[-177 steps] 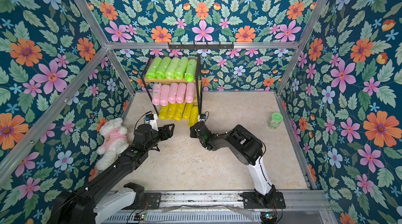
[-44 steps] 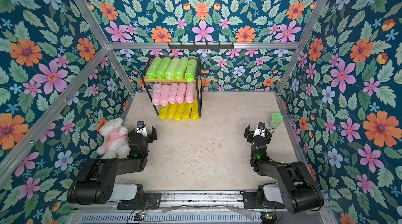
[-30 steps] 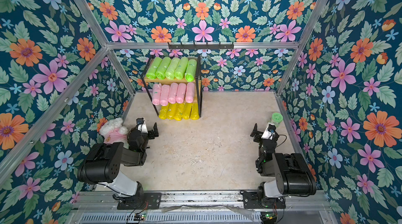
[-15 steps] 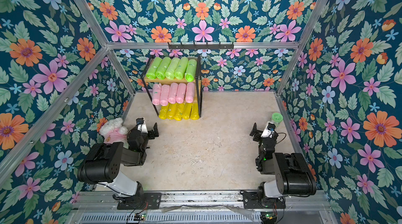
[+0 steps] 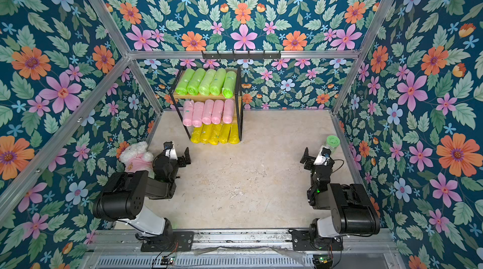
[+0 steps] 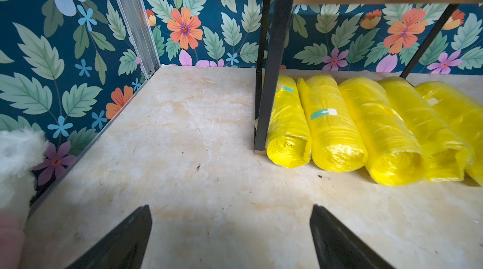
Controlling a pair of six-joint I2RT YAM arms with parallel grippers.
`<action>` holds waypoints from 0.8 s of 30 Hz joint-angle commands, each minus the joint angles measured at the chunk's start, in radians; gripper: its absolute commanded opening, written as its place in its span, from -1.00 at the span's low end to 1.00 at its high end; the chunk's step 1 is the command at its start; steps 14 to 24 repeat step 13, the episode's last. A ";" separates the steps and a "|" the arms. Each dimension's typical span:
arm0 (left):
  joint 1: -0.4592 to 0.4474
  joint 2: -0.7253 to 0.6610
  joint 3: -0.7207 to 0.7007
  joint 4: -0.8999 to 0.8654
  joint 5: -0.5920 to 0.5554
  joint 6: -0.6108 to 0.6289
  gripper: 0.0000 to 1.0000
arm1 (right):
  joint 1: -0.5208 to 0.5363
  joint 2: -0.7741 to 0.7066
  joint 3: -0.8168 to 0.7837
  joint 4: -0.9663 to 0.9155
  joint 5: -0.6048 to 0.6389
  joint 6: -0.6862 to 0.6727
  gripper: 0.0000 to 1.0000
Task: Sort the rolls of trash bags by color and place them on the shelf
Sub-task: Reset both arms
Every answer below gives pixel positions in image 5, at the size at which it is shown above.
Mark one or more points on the green roll diagonal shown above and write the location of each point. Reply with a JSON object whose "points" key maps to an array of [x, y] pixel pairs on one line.
{"points": [[228, 89], [183, 82]]}

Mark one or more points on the yellow roll diagonal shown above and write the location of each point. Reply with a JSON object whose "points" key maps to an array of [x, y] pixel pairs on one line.
{"points": [[206, 133], [196, 135]]}

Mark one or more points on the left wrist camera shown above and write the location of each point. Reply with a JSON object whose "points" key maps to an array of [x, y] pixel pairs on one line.
{"points": [[171, 153]]}

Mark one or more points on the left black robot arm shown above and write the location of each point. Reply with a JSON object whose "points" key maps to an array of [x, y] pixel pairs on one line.
{"points": [[145, 176]]}

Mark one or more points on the wooden three-tier shelf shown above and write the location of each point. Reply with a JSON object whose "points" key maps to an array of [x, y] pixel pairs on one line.
{"points": [[205, 96]]}

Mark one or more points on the pink roll bottom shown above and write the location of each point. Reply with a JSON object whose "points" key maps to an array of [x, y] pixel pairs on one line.
{"points": [[228, 111]]}

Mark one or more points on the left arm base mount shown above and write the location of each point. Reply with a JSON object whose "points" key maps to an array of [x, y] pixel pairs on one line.
{"points": [[182, 240]]}

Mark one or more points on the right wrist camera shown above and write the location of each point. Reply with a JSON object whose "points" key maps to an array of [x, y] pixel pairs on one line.
{"points": [[323, 157]]}

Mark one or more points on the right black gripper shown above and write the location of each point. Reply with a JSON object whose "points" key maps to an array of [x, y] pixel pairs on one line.
{"points": [[311, 159]]}

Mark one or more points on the pink roll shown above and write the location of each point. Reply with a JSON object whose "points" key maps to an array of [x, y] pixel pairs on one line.
{"points": [[228, 111], [216, 117], [207, 111], [197, 114], [187, 114]]}

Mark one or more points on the black wall hook rail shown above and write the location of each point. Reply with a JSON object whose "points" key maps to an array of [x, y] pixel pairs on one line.
{"points": [[241, 55]]}

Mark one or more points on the aluminium front rail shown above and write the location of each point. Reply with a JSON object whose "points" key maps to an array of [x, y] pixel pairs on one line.
{"points": [[207, 240]]}

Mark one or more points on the yellow roll top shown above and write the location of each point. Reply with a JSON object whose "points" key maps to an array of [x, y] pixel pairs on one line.
{"points": [[224, 134]]}

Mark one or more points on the green lidded jar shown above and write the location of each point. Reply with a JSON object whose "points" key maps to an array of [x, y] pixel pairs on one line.
{"points": [[332, 142]]}

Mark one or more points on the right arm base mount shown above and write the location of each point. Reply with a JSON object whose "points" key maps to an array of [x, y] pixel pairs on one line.
{"points": [[310, 240]]}

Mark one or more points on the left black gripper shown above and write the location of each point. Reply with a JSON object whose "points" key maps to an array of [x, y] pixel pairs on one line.
{"points": [[186, 157]]}

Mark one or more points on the green roll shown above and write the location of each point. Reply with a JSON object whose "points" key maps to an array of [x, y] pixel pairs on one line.
{"points": [[217, 82], [204, 87], [195, 81]]}

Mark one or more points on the white plush toy pink shirt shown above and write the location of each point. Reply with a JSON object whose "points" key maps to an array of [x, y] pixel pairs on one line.
{"points": [[137, 158]]}

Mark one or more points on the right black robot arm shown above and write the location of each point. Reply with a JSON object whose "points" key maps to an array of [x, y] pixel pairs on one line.
{"points": [[351, 210]]}

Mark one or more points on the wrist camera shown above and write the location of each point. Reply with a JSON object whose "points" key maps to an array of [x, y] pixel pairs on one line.
{"points": [[323, 157], [171, 153]]}

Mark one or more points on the yellow roll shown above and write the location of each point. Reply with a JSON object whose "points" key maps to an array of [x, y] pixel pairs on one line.
{"points": [[224, 134], [215, 134], [234, 134]]}

